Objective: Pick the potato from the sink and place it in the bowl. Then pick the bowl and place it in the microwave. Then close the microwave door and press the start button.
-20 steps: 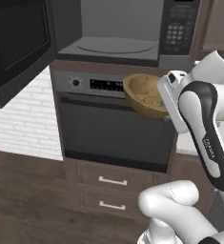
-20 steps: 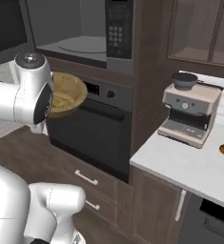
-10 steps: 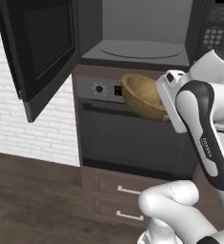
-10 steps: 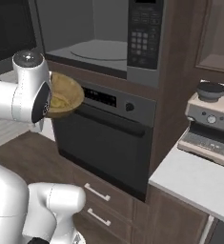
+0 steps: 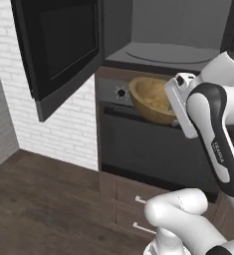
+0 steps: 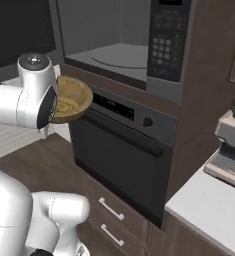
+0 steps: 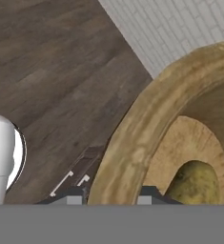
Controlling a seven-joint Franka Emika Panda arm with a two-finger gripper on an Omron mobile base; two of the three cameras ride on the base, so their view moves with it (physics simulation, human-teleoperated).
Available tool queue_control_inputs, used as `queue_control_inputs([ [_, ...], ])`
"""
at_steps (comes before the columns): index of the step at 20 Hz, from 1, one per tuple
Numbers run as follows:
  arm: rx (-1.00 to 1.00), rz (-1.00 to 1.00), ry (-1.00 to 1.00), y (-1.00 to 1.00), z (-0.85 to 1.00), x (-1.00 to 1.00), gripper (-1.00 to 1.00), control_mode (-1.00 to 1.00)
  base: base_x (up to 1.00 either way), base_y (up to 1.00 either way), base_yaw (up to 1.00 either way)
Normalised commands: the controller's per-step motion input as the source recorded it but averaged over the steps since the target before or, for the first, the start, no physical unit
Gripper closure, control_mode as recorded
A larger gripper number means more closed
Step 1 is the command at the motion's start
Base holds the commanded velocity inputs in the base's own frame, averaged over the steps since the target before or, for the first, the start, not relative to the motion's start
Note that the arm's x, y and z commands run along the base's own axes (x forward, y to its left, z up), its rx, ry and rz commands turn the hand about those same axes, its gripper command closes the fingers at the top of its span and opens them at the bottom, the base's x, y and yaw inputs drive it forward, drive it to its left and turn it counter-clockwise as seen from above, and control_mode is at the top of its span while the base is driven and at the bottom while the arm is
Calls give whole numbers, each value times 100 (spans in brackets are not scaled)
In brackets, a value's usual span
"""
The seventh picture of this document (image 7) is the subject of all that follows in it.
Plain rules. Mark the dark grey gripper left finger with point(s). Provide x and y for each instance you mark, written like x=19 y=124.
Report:
x=72 y=199

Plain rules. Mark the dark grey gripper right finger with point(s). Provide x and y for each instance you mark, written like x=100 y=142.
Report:
x=146 y=198

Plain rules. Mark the tan wooden bowl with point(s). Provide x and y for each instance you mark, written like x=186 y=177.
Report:
x=138 y=133

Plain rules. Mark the yellow-brown potato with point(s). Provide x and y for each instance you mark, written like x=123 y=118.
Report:
x=196 y=184

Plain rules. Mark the dark wooden cupboard front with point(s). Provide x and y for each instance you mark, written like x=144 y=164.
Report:
x=90 y=160

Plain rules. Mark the round white disc, dark rim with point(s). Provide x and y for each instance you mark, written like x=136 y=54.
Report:
x=19 y=155

